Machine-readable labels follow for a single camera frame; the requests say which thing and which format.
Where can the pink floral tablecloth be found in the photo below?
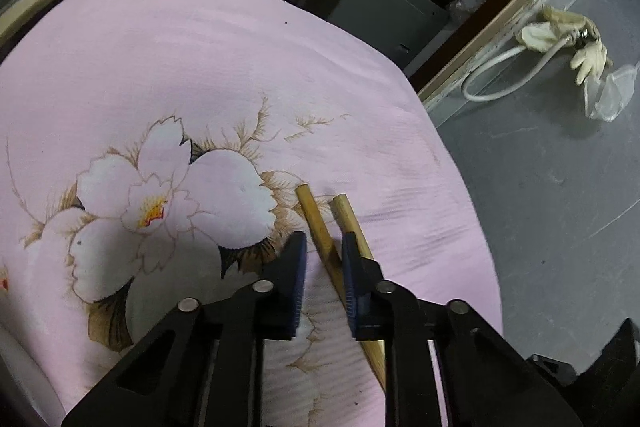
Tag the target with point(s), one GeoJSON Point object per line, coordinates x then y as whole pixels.
{"type": "Point", "coordinates": [150, 151]}

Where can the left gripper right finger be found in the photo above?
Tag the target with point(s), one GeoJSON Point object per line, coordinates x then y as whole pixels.
{"type": "Point", "coordinates": [445, 365]}

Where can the dark cabinet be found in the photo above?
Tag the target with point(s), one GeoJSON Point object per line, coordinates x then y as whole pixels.
{"type": "Point", "coordinates": [399, 29]}

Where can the brown bamboo chopstick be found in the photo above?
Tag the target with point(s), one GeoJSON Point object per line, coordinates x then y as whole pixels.
{"type": "Point", "coordinates": [331, 260]}
{"type": "Point", "coordinates": [348, 222]}

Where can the cream rubber gloves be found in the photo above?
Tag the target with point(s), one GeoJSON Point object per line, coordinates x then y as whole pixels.
{"type": "Point", "coordinates": [562, 29]}

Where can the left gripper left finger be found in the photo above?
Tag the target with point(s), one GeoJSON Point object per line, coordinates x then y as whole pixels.
{"type": "Point", "coordinates": [203, 365]}

